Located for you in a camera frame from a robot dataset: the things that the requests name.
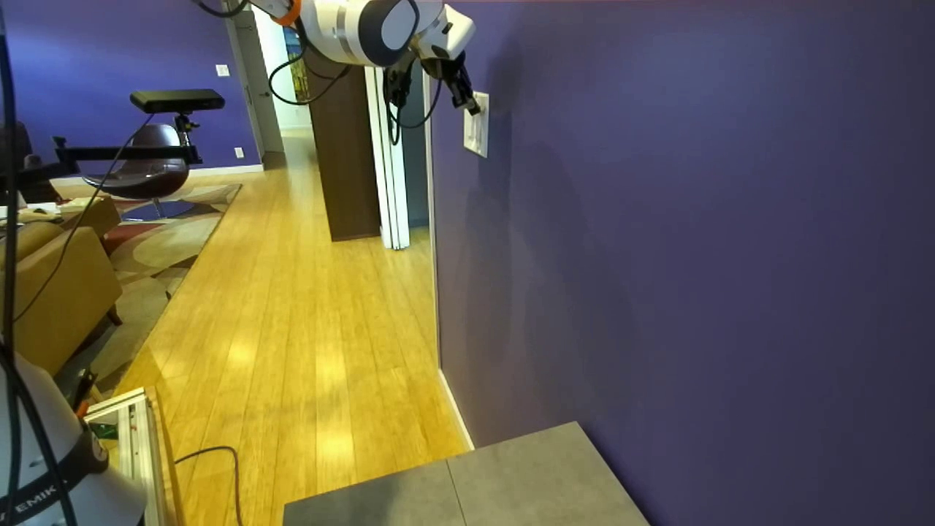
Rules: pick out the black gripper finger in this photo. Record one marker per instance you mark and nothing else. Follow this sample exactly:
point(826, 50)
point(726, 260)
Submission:
point(463, 89)
point(432, 70)

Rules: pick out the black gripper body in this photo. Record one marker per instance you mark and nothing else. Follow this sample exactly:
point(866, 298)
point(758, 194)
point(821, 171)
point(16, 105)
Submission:
point(445, 31)

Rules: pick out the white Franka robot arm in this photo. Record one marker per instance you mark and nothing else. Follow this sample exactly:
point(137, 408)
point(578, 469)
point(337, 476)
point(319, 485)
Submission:
point(340, 23)

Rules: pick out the dark brown wooden cabinet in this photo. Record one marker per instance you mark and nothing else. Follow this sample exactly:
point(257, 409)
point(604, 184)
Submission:
point(344, 156)

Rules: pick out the white baseboard strip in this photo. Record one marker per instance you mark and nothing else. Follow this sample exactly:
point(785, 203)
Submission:
point(457, 409)

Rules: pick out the patterned floor rug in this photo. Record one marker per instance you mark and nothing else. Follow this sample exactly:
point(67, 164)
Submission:
point(160, 244)

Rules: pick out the black horizontal stand bar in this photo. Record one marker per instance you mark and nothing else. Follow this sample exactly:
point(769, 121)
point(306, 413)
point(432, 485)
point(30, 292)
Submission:
point(97, 153)

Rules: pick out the cardboard box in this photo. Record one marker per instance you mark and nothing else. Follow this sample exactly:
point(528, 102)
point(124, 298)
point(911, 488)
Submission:
point(59, 292)

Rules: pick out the white box with green parts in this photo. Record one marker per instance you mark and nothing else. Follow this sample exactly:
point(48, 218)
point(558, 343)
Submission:
point(131, 440)

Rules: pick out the white door frame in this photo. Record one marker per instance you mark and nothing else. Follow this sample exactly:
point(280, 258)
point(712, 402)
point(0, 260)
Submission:
point(395, 175)

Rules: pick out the orange wrist mount piece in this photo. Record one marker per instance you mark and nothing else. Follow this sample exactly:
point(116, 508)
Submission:
point(283, 10)

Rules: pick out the small white wall switch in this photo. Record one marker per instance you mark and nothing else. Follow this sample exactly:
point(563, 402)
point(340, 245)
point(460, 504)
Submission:
point(222, 70)

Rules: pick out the white wall outlet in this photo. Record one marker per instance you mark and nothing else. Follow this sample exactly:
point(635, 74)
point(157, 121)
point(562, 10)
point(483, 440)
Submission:
point(236, 153)

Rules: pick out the black camera on stand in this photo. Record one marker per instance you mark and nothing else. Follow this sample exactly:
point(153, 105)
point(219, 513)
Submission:
point(175, 98)

